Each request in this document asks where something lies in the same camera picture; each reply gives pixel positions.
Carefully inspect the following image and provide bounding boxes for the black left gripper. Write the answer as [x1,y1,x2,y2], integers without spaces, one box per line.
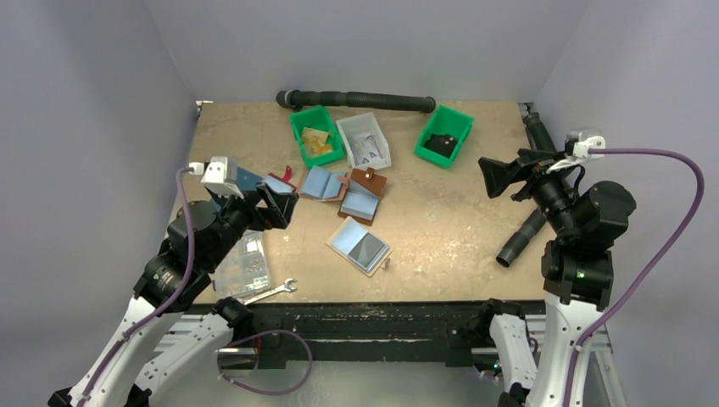
[203,181,298,269]

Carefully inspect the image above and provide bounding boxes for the cream card holder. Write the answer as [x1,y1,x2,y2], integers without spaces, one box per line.
[326,217,393,277]

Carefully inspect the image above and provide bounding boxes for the printed card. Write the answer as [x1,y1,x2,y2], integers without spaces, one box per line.
[352,133,382,165]

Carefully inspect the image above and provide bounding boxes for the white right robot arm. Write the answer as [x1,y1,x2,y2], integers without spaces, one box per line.
[476,149,637,406]

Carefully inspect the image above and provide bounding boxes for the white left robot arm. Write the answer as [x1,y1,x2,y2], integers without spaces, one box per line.
[47,182,299,406]

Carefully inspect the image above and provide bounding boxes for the blue card holder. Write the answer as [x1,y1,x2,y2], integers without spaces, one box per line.
[210,167,262,211]

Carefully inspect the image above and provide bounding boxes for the red open card holder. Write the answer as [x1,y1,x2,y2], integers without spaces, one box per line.
[263,165,296,194]

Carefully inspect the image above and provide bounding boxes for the pink open card holder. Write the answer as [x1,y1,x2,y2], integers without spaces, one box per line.
[298,165,349,202]

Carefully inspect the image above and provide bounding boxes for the gold card upper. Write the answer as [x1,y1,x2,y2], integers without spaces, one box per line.
[301,127,330,143]

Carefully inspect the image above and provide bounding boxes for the brown open card holder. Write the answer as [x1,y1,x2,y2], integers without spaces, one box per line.
[337,167,387,226]

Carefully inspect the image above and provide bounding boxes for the clear plastic box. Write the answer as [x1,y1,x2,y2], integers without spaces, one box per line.
[213,231,271,299]

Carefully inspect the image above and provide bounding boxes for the silver wrench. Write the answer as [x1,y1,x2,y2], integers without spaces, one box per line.
[243,278,297,305]

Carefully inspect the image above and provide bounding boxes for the large green plastic bin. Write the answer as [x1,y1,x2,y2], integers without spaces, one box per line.
[289,106,345,169]

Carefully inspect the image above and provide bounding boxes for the small green plastic bin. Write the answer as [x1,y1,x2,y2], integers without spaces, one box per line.
[414,105,474,169]

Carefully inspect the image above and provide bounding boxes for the white translucent plastic bin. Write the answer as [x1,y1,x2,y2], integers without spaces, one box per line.
[336,113,392,170]

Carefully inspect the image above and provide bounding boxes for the right black corrugated hose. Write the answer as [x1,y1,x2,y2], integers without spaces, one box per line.
[495,112,569,269]

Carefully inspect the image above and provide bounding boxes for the black corrugated hose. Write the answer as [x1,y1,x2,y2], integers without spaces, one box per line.
[276,89,437,114]
[495,112,569,269]

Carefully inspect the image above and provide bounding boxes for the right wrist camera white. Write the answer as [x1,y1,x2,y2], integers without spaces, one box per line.
[547,128,606,173]

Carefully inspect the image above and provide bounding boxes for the rear black corrugated hose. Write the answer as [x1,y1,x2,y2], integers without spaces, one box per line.
[276,89,437,114]

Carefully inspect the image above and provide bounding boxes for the aluminium frame rail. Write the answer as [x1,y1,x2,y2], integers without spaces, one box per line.
[101,101,630,407]

